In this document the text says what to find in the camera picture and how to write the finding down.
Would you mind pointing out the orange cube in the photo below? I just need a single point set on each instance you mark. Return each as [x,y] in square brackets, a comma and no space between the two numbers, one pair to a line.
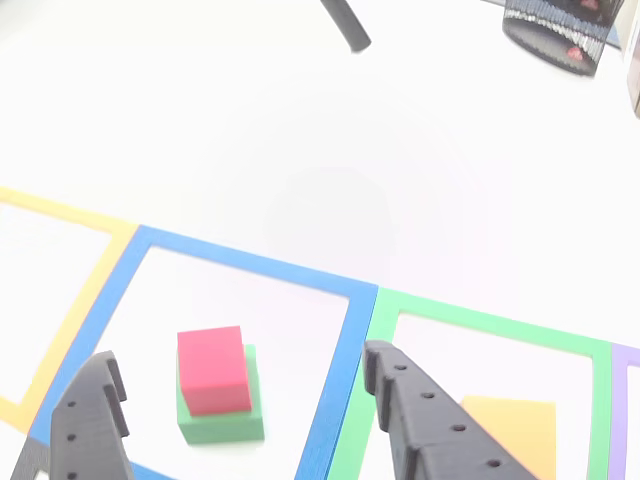
[520,430]

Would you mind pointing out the green cube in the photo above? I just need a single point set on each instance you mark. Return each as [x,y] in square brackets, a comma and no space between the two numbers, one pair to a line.
[225,427]

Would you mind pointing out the small red cube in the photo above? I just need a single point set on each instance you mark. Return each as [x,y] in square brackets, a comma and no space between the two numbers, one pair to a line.
[212,370]

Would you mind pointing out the dark grey tube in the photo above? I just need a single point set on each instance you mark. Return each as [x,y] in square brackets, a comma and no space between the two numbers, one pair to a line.
[350,25]

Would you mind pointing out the black mesh pen holder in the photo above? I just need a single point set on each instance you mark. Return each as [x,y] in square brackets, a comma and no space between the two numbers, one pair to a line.
[560,35]

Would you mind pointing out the cardboard box with logo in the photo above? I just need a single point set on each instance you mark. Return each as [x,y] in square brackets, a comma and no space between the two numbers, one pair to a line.
[634,65]

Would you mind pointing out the black square frame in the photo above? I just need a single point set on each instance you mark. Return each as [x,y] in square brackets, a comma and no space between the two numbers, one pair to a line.
[30,457]

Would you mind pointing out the green square frame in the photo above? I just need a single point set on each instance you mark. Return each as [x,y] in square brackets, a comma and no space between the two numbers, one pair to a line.
[380,320]

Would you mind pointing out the orange square frame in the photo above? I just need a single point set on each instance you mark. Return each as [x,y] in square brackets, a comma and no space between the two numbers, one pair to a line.
[75,300]

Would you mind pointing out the purple square frame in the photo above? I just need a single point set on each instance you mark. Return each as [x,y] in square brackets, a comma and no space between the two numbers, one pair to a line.
[620,400]

